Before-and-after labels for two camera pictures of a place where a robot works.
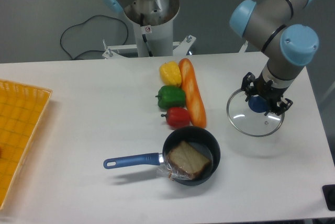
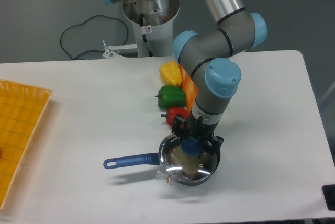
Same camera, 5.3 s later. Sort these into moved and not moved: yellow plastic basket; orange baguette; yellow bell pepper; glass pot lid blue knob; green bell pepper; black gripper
Moved: black gripper; glass pot lid blue knob
Not moved: green bell pepper; orange baguette; yellow plastic basket; yellow bell pepper
